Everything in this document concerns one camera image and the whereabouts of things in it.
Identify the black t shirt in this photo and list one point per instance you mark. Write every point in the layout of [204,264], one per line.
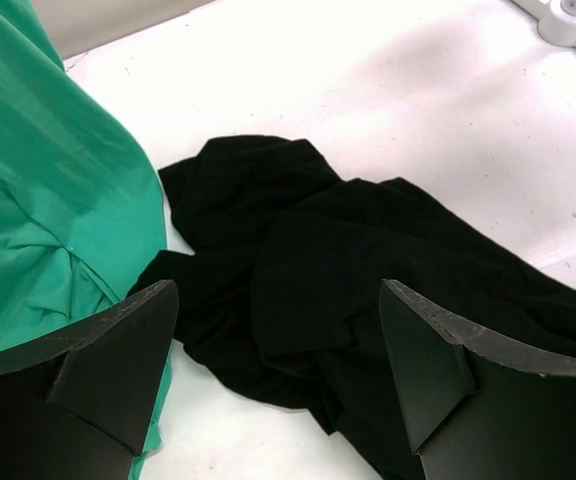
[279,295]

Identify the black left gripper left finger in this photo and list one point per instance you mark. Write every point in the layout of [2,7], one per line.
[77,403]

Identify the white clothes rack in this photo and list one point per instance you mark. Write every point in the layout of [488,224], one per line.
[556,20]

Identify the green tank top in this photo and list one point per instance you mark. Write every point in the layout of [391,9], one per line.
[81,207]

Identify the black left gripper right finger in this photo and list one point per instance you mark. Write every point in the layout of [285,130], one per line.
[477,404]

